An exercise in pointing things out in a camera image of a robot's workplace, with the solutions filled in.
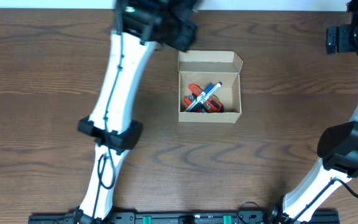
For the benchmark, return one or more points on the orange utility knife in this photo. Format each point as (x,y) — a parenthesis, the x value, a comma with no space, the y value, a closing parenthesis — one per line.
(213,104)

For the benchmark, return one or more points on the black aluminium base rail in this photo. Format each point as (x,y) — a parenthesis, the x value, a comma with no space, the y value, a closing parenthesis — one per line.
(244,216)

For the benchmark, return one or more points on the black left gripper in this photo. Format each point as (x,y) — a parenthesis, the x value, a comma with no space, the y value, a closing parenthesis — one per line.
(189,34)

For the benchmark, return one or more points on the red black utility knife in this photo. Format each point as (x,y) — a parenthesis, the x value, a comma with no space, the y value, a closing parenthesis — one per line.
(189,101)

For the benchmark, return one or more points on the blue whiteboard marker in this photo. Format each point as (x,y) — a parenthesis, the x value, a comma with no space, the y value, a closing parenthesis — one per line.
(202,94)

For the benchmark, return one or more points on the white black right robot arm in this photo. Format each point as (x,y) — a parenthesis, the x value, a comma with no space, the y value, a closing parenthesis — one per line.
(337,151)

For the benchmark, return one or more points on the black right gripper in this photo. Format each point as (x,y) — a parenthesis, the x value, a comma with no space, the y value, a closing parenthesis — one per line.
(344,42)

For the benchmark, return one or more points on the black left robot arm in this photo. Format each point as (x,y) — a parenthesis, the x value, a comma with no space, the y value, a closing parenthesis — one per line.
(139,26)

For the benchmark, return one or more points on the black cap whiteboard marker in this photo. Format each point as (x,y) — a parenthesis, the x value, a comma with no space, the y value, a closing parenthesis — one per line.
(212,92)

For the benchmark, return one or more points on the brown cardboard box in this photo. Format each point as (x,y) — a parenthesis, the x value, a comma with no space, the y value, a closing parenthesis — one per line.
(205,67)

